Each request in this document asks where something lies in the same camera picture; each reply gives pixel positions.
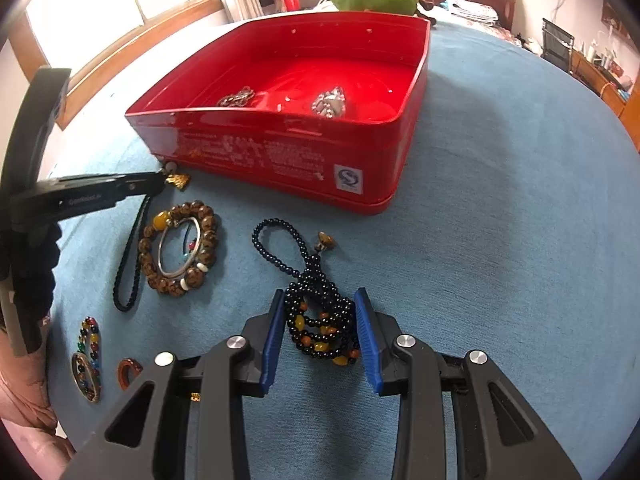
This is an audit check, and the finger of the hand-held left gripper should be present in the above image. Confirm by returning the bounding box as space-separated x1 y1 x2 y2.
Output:
50 170 167 199

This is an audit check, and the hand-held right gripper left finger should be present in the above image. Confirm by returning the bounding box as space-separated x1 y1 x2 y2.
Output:
60 287 287 480

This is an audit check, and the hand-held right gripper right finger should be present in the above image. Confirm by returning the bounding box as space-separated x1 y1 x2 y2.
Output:
354 287 583 480

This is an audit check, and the black cord with gold charm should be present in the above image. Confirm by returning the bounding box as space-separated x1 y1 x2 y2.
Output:
112 160 192 311

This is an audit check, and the brown bead bracelet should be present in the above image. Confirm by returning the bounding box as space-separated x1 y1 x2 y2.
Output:
138 201 219 298

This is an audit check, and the black bead necklace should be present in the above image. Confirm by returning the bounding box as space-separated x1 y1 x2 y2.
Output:
251 218 362 367

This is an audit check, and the silver bangle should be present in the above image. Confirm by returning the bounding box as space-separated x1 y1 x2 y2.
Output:
157 216 203 277

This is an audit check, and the red tin box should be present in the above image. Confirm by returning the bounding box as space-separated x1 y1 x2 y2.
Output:
124 11 432 217

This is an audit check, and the amber ring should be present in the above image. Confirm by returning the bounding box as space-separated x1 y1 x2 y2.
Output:
117 357 143 391

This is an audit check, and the multicolour bead bracelet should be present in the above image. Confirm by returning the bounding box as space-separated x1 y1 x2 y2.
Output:
75 316 103 401

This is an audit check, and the gold bangle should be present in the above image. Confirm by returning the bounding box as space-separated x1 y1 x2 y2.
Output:
71 352 102 403

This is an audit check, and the blue blanket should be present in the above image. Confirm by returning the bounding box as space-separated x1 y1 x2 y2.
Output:
37 10 640 480

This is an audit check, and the silver metal watch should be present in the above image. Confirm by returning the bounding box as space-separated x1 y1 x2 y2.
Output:
310 86 351 120

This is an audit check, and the person's pink clothing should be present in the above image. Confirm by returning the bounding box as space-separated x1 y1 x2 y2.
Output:
0 310 76 480

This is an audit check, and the printed bedding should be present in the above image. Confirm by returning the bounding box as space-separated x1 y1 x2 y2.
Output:
440 0 503 27

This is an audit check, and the wooden desk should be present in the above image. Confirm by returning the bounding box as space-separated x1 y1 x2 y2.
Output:
570 47 640 151

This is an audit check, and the black chair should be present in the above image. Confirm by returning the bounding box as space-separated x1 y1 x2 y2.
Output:
541 18 575 73

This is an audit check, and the silver chain necklace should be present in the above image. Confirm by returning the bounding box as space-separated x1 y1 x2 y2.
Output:
216 86 257 108

